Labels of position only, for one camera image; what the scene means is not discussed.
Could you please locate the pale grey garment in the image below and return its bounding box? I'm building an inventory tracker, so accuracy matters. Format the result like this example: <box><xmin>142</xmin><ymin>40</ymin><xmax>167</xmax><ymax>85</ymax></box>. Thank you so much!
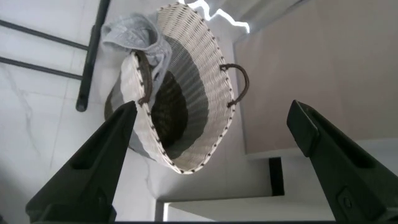
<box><xmin>101</xmin><ymin>12</ymin><xmax>173</xmax><ymax>103</ymax></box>

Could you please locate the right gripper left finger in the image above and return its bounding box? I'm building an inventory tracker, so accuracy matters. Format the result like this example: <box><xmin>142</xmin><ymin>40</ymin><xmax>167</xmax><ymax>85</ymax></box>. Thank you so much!
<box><xmin>25</xmin><ymin>100</ymin><xmax>139</xmax><ymax>223</ymax></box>

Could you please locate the white laundry basket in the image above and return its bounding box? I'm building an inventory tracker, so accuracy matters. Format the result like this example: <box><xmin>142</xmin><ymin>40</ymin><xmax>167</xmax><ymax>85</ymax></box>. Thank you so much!
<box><xmin>104</xmin><ymin>2</ymin><xmax>251</xmax><ymax>175</ymax></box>

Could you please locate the black clothes rack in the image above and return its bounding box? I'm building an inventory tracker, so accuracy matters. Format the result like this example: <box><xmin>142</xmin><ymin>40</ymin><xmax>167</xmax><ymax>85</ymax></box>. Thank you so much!
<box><xmin>0</xmin><ymin>0</ymin><xmax>112</xmax><ymax>113</ymax></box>

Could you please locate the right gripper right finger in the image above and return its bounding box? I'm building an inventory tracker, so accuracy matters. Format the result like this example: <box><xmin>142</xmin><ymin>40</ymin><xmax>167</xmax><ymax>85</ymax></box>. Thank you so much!
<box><xmin>286</xmin><ymin>99</ymin><xmax>398</xmax><ymax>223</ymax></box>

